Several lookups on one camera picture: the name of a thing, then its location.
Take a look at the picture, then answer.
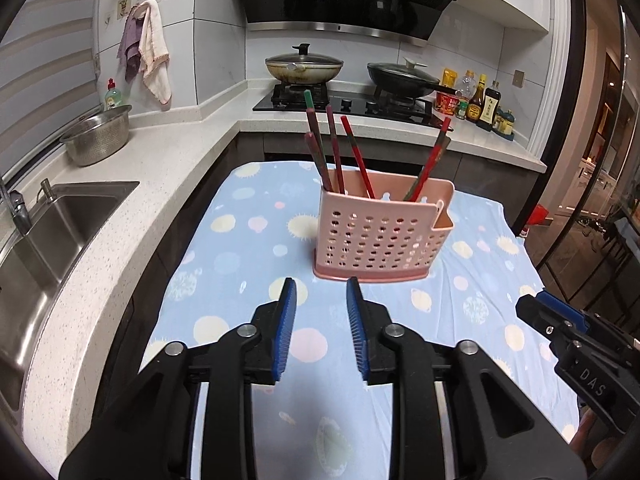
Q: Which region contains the stainless steel sink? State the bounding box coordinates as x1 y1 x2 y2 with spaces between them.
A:
0 179 141 411

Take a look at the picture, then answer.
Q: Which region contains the blue printed tablecloth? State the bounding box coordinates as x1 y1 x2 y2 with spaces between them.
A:
138 161 584 480

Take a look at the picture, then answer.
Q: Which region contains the dark soy sauce bottle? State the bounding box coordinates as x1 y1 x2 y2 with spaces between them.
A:
479 80 503 127

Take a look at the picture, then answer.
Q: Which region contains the clear plastic bottle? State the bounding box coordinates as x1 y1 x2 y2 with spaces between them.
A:
458 69 479 106

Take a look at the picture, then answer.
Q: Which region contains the purple towel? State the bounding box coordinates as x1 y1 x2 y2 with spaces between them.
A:
118 12 144 84

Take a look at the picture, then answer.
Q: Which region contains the black pan with lid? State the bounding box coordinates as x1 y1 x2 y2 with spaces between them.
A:
367 57 459 100

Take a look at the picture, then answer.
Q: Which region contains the green dish soap bottle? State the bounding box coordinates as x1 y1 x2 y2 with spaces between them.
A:
103 78 124 111

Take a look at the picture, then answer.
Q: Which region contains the white pink-edged towel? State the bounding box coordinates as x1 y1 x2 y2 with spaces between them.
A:
137 0 173 106

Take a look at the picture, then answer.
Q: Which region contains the steel colander bowl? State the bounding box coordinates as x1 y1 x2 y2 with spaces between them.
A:
59 104 134 167

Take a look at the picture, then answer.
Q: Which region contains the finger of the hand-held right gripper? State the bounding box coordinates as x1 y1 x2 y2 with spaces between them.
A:
537 289 589 331
515 293 572 356

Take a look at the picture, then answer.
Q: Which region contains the black gas stove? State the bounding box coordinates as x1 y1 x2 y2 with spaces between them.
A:
252 82 435 126

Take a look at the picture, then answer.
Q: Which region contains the white speckled kitchen counter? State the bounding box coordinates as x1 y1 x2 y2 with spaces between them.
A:
0 80 549 466

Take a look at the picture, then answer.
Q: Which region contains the pink perforated utensil holder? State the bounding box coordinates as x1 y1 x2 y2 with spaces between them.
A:
312 169 456 283

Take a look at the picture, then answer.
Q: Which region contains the maroon chopstick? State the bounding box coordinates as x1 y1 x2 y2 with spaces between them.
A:
304 133 332 193

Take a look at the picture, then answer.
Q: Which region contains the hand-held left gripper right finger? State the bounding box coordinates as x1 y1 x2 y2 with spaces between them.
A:
345 276 586 480

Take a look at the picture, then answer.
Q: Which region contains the person's right hand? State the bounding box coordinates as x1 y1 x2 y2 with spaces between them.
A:
570 406 622 462

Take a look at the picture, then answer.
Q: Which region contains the black range hood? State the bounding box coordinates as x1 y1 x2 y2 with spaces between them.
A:
225 0 471 49

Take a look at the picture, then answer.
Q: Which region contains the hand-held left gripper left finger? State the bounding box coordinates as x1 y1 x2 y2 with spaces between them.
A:
59 277 299 480

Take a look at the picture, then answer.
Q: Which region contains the beige pan with lid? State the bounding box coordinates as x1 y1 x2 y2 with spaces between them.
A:
264 43 345 85

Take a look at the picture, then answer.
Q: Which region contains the brown sauce bottle yellow cap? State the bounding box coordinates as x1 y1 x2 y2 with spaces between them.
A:
467 73 489 122

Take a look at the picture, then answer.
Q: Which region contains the glass sliding door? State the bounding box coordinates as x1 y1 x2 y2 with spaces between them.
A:
517 0 640 323

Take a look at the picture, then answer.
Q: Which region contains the chrome faucet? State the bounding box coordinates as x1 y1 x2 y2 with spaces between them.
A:
0 177 32 236

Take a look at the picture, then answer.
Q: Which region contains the purple chopstick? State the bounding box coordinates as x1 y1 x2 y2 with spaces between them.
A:
326 105 345 195

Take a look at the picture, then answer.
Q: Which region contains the red chopstick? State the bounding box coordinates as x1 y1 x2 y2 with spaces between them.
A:
414 116 452 202
340 115 376 200

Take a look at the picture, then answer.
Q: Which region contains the white window blind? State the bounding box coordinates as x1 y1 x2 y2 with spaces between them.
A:
0 0 102 177

